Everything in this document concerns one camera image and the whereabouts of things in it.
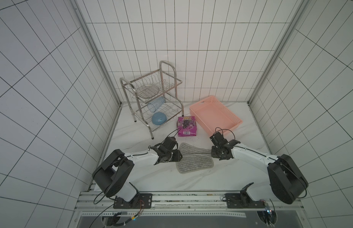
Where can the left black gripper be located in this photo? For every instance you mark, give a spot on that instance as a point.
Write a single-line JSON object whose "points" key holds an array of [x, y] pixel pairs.
{"points": [[176, 158]]}

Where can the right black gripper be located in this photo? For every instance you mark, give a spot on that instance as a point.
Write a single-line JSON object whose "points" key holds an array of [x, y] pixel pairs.
{"points": [[215, 152]]}

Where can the grey striped square dishcloth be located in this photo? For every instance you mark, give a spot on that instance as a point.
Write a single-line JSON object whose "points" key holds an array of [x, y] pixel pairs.
{"points": [[194, 159]]}

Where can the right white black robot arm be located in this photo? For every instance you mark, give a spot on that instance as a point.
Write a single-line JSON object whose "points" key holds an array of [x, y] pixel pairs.
{"points": [[285, 181]]}

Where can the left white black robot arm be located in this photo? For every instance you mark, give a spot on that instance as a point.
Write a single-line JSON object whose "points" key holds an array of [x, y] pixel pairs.
{"points": [[113, 175]]}

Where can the purple snack packet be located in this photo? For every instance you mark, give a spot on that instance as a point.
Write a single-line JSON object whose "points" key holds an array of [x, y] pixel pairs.
{"points": [[186, 126]]}

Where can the pink plastic basket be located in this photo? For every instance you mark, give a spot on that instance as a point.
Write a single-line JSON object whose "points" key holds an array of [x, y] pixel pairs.
{"points": [[210, 113]]}

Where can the blue bowl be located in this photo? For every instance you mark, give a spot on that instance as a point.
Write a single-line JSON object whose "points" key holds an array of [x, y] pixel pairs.
{"points": [[158, 118]]}

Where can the clear blue plastic cup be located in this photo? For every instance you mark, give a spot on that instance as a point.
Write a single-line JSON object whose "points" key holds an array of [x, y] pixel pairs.
{"points": [[154, 105]]}

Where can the metal two-tier dish rack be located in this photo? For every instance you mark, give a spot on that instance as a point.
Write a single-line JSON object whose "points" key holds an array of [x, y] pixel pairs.
{"points": [[165, 77]]}

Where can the round metal strainer plate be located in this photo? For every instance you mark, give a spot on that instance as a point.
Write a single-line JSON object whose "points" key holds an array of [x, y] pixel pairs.
{"points": [[147, 91]]}

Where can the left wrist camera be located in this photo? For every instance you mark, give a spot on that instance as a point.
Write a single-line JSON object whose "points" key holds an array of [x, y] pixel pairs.
{"points": [[170, 143]]}

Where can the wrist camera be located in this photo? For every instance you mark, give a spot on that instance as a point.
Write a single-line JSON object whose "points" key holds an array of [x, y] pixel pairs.
{"points": [[170, 143], [218, 138]]}

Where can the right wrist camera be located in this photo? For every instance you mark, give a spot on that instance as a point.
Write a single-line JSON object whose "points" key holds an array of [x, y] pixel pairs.
{"points": [[218, 138]]}

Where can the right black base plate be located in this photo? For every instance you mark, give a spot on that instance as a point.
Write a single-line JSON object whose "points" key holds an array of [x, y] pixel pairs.
{"points": [[241, 201]]}

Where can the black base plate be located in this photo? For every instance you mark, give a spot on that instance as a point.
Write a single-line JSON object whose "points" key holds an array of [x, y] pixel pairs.
{"points": [[241, 201], [140, 201]]}

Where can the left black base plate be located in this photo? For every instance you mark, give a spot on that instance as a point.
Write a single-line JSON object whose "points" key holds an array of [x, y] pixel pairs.
{"points": [[140, 201]]}

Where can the aluminium mounting rail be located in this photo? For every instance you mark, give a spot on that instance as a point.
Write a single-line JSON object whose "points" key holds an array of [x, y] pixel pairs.
{"points": [[182, 201]]}

